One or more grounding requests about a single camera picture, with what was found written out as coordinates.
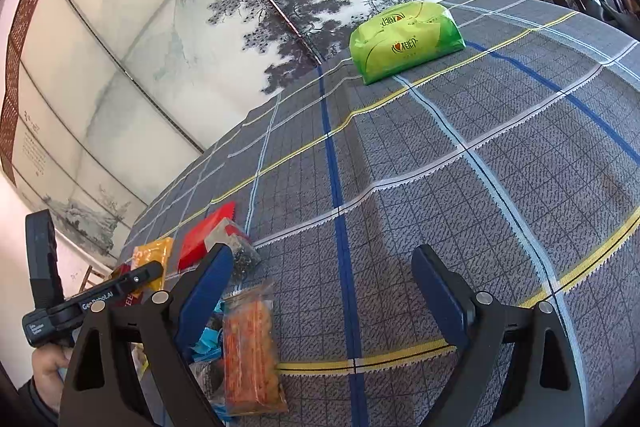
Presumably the yellow orange snack packet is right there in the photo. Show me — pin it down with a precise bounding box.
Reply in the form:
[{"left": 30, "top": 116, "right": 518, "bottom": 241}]
[{"left": 131, "top": 238, "right": 174, "bottom": 293}]

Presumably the dark red candy tin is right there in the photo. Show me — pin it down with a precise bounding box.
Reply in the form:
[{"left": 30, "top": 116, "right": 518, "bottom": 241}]
[{"left": 107, "top": 263, "right": 147, "bottom": 308}]

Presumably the clear packet of orange snacks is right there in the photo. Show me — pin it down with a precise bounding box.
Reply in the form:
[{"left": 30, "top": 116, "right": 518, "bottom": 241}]
[{"left": 221, "top": 279, "right": 290, "bottom": 418}]

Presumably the blue-edged snack packet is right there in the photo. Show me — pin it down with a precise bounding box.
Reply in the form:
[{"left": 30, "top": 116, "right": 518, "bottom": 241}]
[{"left": 187, "top": 299, "right": 236, "bottom": 423}]

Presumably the grey plaid tablecloth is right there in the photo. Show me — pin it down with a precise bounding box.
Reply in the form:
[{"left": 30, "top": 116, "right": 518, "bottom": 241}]
[{"left": 115, "top": 0, "right": 640, "bottom": 427}]

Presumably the person's left hand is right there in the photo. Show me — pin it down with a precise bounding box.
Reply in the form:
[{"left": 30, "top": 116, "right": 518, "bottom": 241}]
[{"left": 31, "top": 347, "right": 73, "bottom": 403}]

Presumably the red flat packet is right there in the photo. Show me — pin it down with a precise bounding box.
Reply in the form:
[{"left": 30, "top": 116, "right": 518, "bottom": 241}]
[{"left": 178, "top": 205, "right": 238, "bottom": 271}]

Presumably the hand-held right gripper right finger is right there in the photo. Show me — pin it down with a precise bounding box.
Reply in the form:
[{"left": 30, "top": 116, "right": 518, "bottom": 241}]
[{"left": 410, "top": 244, "right": 587, "bottom": 427}]

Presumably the clear packet of dark seeds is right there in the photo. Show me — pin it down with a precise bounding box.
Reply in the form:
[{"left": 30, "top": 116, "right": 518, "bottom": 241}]
[{"left": 207, "top": 218, "right": 262, "bottom": 280}]

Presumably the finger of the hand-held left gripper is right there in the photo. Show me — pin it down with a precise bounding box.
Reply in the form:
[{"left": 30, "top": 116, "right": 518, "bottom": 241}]
[{"left": 116, "top": 261, "right": 166, "bottom": 297}]

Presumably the light wooden chair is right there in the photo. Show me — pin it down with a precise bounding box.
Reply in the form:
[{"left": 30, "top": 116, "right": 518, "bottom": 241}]
[{"left": 82, "top": 264, "right": 108, "bottom": 290}]

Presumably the person's left forearm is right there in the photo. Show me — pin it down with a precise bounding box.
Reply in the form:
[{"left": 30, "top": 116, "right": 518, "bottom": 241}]
[{"left": 11, "top": 379, "right": 63, "bottom": 427}]

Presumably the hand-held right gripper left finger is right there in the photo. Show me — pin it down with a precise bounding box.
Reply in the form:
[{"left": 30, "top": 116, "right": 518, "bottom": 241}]
[{"left": 59, "top": 243, "right": 236, "bottom": 427}]

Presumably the ink-painted folding screen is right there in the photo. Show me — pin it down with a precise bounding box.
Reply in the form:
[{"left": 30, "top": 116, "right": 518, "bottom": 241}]
[{"left": 0, "top": 0, "right": 551, "bottom": 260}]

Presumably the green tissue pack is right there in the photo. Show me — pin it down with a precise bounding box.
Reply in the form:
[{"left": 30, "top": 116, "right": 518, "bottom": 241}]
[{"left": 349, "top": 1, "right": 467, "bottom": 86}]

